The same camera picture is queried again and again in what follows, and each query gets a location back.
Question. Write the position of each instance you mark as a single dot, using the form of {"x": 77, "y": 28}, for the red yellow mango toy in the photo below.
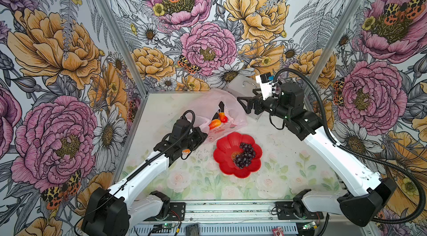
{"x": 215, "y": 123}

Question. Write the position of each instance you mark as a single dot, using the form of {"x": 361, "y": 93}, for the silver metal case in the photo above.
{"x": 242, "y": 86}

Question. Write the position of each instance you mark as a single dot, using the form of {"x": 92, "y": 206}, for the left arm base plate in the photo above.
{"x": 176, "y": 212}

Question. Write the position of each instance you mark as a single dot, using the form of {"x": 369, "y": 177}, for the red flower-shaped plate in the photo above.
{"x": 228, "y": 148}

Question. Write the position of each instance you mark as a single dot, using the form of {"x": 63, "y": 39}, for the dark purple grapes toy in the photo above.
{"x": 244, "y": 159}

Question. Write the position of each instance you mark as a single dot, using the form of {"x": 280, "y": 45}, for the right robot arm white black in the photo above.
{"x": 366, "y": 192}

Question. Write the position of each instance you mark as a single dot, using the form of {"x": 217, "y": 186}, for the pink plastic bag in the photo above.
{"x": 206, "y": 108}

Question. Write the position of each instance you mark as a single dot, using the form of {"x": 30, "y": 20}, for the dark avocado toy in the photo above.
{"x": 221, "y": 107}

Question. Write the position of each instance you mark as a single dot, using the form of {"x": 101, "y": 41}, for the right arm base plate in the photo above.
{"x": 288, "y": 210}

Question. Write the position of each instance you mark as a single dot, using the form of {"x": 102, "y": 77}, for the aluminium rail frame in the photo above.
{"x": 247, "y": 218}

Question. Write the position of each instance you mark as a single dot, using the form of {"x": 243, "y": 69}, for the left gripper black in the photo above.
{"x": 201, "y": 136}

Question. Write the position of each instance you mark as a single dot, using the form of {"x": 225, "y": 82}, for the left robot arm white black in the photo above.
{"x": 115, "y": 210}

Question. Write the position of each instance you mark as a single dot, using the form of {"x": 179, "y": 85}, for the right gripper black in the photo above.
{"x": 251, "y": 100}

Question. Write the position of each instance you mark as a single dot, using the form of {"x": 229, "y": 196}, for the red yellow peach toy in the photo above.
{"x": 223, "y": 118}

